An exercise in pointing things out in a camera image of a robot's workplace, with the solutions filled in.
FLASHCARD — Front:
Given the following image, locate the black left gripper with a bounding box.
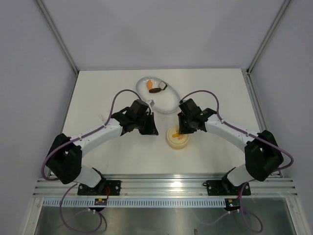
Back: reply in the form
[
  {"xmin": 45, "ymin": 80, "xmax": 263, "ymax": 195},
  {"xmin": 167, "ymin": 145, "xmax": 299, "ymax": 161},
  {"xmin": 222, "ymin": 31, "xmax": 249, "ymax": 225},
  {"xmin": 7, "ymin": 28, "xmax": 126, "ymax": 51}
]
[{"xmin": 135, "ymin": 112, "xmax": 158, "ymax": 135}]

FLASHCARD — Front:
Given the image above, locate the round cream lunch box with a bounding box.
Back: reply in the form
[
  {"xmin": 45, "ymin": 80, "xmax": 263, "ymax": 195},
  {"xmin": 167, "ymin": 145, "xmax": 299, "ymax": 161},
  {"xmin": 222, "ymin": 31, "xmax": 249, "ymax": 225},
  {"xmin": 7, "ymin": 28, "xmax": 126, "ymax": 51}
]
[{"xmin": 166, "ymin": 125, "xmax": 190, "ymax": 150}]

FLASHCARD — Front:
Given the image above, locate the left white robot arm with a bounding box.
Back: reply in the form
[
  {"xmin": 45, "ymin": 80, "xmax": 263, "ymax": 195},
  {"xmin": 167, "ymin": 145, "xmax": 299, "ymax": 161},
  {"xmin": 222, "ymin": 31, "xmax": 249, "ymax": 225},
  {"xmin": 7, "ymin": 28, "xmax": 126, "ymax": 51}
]
[{"xmin": 42, "ymin": 107, "xmax": 158, "ymax": 195}]

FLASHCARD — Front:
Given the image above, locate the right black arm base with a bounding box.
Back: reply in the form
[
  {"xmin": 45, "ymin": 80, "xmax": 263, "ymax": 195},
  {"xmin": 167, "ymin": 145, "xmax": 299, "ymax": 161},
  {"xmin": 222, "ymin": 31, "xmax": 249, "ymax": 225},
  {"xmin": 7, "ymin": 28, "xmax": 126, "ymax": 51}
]
[{"xmin": 202, "ymin": 180, "xmax": 251, "ymax": 196}]

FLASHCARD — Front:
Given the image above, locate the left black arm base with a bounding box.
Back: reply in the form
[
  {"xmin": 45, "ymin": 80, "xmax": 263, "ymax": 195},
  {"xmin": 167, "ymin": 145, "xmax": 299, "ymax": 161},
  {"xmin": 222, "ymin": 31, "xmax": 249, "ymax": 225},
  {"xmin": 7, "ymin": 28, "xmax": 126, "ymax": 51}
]
[{"xmin": 77, "ymin": 180, "xmax": 122, "ymax": 196}]

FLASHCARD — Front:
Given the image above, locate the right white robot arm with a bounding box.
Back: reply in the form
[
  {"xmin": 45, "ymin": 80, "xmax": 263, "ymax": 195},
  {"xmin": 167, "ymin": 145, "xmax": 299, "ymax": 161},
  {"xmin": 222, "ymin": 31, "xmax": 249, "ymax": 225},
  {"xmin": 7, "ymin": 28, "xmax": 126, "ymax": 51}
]
[{"xmin": 178, "ymin": 105, "xmax": 283, "ymax": 194}]

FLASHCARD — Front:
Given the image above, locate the white oval plate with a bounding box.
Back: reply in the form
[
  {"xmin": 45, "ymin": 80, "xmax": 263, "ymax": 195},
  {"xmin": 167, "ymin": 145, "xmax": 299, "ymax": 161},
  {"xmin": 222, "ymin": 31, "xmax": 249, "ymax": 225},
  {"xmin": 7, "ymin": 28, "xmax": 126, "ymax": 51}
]
[{"xmin": 135, "ymin": 76, "xmax": 180, "ymax": 114}]

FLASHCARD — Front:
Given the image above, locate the dark brown food piece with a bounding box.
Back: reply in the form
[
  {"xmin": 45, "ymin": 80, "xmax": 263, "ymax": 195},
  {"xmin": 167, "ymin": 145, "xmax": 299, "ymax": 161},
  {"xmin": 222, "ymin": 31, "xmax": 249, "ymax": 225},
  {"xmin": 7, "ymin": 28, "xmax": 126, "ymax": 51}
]
[{"xmin": 149, "ymin": 88, "xmax": 162, "ymax": 94}]

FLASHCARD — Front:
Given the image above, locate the orange food piece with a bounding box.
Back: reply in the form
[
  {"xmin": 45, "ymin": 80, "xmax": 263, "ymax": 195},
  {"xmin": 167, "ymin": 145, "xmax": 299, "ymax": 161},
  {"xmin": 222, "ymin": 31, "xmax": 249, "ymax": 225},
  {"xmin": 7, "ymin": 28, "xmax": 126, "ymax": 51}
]
[{"xmin": 146, "ymin": 80, "xmax": 153, "ymax": 90}]

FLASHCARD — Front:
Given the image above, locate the white black sushi piece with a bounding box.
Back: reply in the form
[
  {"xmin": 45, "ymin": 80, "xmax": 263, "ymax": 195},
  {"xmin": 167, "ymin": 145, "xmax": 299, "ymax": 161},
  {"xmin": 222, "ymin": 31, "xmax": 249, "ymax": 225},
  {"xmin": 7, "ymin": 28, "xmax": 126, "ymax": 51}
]
[{"xmin": 158, "ymin": 82, "xmax": 168, "ymax": 90}]

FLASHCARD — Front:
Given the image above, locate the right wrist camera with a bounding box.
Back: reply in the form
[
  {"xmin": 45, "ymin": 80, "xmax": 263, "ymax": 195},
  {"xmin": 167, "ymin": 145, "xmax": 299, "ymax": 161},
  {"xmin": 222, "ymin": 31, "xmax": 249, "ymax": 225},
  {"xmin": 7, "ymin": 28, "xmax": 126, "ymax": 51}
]
[{"xmin": 179, "ymin": 98, "xmax": 201, "ymax": 117}]

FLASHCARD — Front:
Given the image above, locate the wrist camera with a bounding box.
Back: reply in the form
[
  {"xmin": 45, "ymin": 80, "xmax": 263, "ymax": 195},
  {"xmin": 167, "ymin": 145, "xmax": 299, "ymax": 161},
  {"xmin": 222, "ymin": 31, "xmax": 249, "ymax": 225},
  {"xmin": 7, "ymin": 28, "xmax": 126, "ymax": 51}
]
[
  {"xmin": 179, "ymin": 98, "xmax": 201, "ymax": 117},
  {"xmin": 130, "ymin": 99, "xmax": 152, "ymax": 116}
]

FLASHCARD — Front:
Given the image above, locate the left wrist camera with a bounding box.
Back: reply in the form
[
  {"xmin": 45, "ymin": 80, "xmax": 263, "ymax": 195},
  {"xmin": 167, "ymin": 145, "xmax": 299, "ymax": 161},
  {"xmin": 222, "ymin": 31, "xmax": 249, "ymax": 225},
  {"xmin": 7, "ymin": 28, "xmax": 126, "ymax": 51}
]
[{"xmin": 130, "ymin": 99, "xmax": 152, "ymax": 116}]

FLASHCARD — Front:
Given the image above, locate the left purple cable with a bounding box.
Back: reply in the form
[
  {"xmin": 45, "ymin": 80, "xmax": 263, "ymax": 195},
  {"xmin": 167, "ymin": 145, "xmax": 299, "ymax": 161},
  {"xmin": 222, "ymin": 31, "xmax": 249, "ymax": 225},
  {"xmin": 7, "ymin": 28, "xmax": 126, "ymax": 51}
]
[{"xmin": 40, "ymin": 89, "xmax": 142, "ymax": 232}]

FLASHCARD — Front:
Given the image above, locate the purple cable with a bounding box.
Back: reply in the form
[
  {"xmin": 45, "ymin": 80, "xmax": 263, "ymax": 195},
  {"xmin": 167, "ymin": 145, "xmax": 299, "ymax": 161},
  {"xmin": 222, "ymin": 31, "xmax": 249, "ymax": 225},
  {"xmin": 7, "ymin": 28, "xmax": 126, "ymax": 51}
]
[
  {"xmin": 40, "ymin": 89, "xmax": 142, "ymax": 232},
  {"xmin": 179, "ymin": 89, "xmax": 294, "ymax": 232}
]

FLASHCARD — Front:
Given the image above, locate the aluminium front rail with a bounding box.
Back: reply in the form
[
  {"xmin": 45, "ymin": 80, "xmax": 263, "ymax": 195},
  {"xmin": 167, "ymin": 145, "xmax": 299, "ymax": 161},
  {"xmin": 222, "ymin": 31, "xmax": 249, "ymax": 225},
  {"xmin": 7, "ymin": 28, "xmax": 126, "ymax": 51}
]
[{"xmin": 33, "ymin": 173, "xmax": 298, "ymax": 198}]

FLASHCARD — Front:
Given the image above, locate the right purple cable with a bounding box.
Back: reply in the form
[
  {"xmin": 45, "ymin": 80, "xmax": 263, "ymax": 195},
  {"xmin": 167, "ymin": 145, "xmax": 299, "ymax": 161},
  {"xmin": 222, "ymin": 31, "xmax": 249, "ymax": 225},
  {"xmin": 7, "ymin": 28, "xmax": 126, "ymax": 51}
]
[{"xmin": 179, "ymin": 89, "xmax": 294, "ymax": 232}]

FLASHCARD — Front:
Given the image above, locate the white slotted cable duct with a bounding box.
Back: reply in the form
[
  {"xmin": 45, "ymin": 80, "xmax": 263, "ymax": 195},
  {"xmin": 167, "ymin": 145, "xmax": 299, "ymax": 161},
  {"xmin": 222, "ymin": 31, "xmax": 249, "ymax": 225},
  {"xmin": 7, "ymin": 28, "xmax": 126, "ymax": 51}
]
[{"xmin": 43, "ymin": 198, "xmax": 227, "ymax": 208}]

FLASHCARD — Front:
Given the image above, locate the left aluminium frame post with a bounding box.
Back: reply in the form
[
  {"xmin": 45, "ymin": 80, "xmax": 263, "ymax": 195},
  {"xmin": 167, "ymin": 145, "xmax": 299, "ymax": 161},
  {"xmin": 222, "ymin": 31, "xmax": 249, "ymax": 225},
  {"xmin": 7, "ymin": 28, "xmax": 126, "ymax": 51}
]
[{"xmin": 34, "ymin": 0, "xmax": 79, "ymax": 77}]

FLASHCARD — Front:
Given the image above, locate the aluminium frame post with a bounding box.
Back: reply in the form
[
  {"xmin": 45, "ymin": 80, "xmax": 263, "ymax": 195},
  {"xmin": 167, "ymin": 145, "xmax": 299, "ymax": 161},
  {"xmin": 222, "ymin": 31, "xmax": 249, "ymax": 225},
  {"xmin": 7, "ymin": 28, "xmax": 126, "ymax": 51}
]
[
  {"xmin": 34, "ymin": 0, "xmax": 79, "ymax": 77},
  {"xmin": 246, "ymin": 0, "xmax": 292, "ymax": 75}
]

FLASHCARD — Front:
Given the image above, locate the right aluminium frame post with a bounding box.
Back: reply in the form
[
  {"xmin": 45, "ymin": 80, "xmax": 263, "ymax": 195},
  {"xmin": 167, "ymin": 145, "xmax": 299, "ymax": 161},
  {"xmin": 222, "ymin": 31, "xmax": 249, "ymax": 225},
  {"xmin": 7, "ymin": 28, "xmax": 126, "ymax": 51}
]
[{"xmin": 246, "ymin": 0, "xmax": 292, "ymax": 75}]

